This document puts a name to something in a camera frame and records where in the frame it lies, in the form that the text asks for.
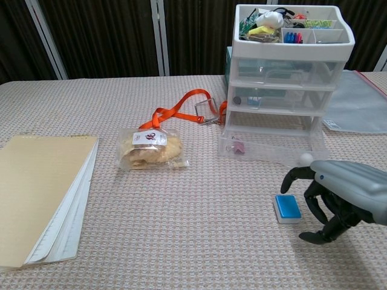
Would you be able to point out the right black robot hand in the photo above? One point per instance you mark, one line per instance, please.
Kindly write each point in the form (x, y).
(353, 187)

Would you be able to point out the blue white mahjong tile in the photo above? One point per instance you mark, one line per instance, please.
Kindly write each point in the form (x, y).
(288, 207)

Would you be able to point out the clear drawer with pink clip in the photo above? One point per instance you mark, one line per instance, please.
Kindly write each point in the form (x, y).
(272, 145)

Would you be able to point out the clear drawer with blue item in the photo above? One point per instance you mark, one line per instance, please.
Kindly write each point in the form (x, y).
(302, 98)

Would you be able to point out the clear drawer with teal contents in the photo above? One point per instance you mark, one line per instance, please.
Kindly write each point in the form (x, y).
(317, 71)

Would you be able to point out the teal cardboard box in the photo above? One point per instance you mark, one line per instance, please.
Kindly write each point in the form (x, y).
(228, 65)

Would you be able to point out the small white ball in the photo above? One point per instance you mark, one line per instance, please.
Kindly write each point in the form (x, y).
(306, 159)

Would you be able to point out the clear pouch with red zipper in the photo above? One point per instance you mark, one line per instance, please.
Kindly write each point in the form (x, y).
(356, 102)

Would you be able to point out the pink binder clip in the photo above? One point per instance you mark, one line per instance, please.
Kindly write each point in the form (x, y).
(238, 147)

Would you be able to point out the light blue small item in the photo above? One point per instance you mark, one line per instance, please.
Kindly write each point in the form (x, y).
(254, 101)

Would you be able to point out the dark round small item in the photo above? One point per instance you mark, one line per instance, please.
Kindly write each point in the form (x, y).
(237, 100)

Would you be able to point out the blue clips bunch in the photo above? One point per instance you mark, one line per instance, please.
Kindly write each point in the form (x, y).
(292, 37)

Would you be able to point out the clear badge holder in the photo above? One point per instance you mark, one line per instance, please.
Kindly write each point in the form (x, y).
(207, 108)

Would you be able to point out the green blue packet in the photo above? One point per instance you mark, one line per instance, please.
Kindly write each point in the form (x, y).
(317, 24)

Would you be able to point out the brown wrapped item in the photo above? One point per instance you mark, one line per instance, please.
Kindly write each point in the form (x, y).
(260, 37)

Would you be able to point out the beige woven tablecloth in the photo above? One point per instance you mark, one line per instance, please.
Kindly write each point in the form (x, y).
(181, 235)

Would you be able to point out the red orange small item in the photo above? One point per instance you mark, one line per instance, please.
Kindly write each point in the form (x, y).
(299, 15)

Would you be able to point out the yellow small item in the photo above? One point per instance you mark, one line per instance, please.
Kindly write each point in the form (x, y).
(261, 30)

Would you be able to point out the white crumpled item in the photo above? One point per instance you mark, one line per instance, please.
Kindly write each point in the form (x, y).
(269, 20)

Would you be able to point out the black glasses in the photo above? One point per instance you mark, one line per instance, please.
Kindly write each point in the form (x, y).
(284, 11)

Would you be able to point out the green patterned card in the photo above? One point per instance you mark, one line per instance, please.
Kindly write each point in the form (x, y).
(248, 23)

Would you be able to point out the bagged pastry snack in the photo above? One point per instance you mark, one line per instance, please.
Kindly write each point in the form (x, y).
(157, 151)

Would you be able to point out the tan cover notepad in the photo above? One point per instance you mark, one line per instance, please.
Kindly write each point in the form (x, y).
(39, 187)

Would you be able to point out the white partition frame post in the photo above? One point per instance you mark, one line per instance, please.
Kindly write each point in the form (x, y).
(381, 62)
(45, 39)
(159, 36)

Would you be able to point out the white plastic drawer unit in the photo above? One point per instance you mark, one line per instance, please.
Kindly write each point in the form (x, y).
(290, 49)

